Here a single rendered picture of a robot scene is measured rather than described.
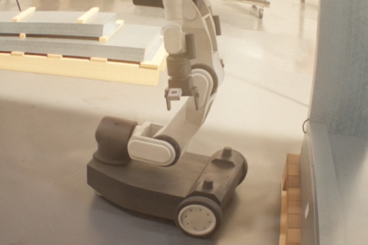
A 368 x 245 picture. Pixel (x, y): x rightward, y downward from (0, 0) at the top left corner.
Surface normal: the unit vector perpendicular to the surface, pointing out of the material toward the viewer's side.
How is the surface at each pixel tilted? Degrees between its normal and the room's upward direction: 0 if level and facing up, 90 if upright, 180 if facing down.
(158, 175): 0
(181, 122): 90
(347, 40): 90
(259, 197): 0
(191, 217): 90
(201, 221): 90
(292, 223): 0
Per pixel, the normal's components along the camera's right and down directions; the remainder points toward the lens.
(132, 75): -0.12, 0.34
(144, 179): 0.10, -0.93
